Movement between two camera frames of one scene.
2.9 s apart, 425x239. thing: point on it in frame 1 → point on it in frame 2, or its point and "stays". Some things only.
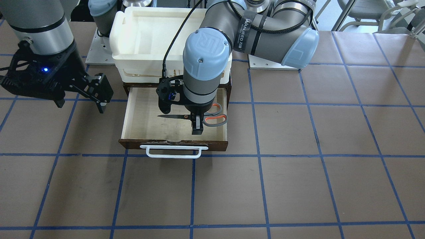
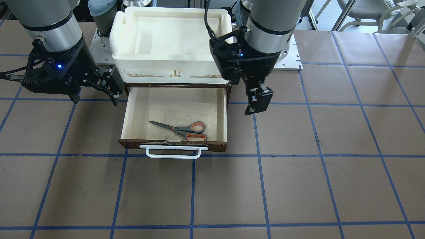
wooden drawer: x=168 y=137 stays
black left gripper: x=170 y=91 → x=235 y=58
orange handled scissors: x=212 y=118 → x=193 y=132
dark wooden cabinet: x=127 y=87 stays
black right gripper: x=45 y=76 → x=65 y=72
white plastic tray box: x=140 y=38 stays
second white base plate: x=100 y=52 stays
